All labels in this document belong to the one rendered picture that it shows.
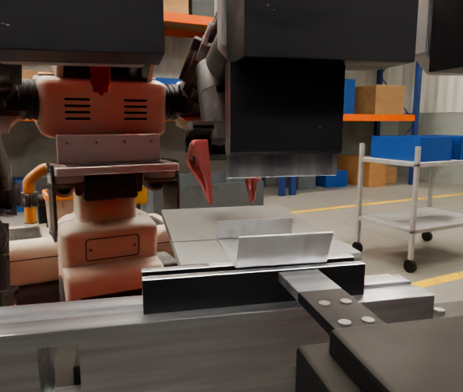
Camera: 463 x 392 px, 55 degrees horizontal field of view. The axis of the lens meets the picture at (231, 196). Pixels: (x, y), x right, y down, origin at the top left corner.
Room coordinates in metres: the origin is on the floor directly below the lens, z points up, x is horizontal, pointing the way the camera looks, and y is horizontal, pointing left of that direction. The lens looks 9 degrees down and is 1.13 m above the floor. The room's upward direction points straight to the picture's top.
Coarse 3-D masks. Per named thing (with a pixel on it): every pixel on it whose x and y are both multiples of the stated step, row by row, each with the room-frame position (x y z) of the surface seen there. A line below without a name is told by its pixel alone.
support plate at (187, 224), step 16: (192, 208) 0.65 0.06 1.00; (208, 208) 0.65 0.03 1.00; (224, 208) 0.65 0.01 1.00; (240, 208) 0.65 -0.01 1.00; (256, 208) 0.65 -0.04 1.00; (272, 208) 0.65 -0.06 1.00; (176, 224) 0.55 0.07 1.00; (192, 224) 0.55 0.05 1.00; (208, 224) 0.55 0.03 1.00; (304, 224) 0.55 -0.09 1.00; (176, 240) 0.47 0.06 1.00; (208, 240) 0.47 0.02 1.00; (336, 240) 0.47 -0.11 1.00; (176, 256) 0.43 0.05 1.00; (192, 256) 0.41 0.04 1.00; (208, 256) 0.41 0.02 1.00; (224, 256) 0.41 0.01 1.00
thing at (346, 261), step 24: (312, 264) 0.39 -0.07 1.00; (336, 264) 0.39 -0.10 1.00; (360, 264) 0.39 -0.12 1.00; (144, 288) 0.35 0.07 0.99; (168, 288) 0.35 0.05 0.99; (192, 288) 0.36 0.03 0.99; (216, 288) 0.36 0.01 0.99; (240, 288) 0.37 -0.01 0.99; (264, 288) 0.37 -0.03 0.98; (360, 288) 0.39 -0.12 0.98; (144, 312) 0.35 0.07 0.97; (168, 312) 0.35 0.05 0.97
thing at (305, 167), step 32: (256, 64) 0.37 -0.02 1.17; (288, 64) 0.38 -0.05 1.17; (256, 96) 0.37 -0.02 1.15; (288, 96) 0.38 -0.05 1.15; (320, 96) 0.39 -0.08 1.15; (256, 128) 0.37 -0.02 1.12; (288, 128) 0.38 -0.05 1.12; (320, 128) 0.39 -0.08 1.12; (256, 160) 0.38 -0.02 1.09; (288, 160) 0.39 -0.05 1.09; (320, 160) 0.40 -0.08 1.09
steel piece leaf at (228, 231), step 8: (224, 224) 0.47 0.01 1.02; (232, 224) 0.47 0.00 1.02; (240, 224) 0.47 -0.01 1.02; (248, 224) 0.48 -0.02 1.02; (256, 224) 0.48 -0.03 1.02; (264, 224) 0.48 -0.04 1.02; (272, 224) 0.48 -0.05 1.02; (280, 224) 0.48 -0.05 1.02; (288, 224) 0.49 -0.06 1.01; (224, 232) 0.47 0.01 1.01; (232, 232) 0.47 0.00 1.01; (240, 232) 0.47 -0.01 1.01; (248, 232) 0.48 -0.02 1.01; (256, 232) 0.48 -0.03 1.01; (264, 232) 0.48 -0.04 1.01; (272, 232) 0.48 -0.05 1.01; (280, 232) 0.48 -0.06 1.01; (288, 232) 0.49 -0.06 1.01; (224, 240) 0.46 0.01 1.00; (232, 240) 0.46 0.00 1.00; (224, 248) 0.43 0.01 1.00; (232, 248) 0.43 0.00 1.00; (232, 256) 0.41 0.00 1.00; (280, 264) 0.38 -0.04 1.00; (288, 264) 0.39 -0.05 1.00
